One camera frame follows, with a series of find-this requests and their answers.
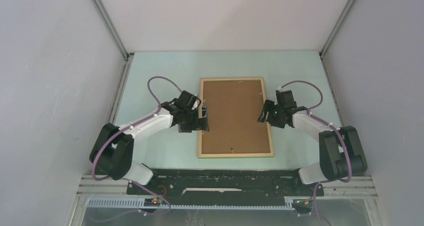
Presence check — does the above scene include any brown backing board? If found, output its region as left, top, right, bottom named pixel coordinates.
left=201, top=80, right=272, bottom=155

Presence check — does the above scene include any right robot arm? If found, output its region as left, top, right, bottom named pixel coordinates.
left=258, top=90, right=368, bottom=195

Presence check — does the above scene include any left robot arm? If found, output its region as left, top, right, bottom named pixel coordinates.
left=89, top=90, right=209, bottom=194

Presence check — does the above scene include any aluminium corner post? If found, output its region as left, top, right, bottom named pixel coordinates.
left=91, top=0, right=130, bottom=61
left=319, top=0, right=357, bottom=59

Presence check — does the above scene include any white cable duct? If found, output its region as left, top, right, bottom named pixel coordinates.
left=86, top=197, right=312, bottom=210

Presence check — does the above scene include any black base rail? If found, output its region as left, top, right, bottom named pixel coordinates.
left=146, top=168, right=324, bottom=206

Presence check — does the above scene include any wooden picture frame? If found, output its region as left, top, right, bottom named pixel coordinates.
left=197, top=77, right=275, bottom=159

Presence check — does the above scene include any left aluminium corner post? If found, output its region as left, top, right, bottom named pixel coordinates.
left=91, top=0, right=130, bottom=61

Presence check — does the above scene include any right aluminium corner post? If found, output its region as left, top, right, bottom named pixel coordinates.
left=319, top=0, right=357, bottom=59

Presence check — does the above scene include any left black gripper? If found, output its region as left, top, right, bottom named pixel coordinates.
left=178, top=106, right=209, bottom=134

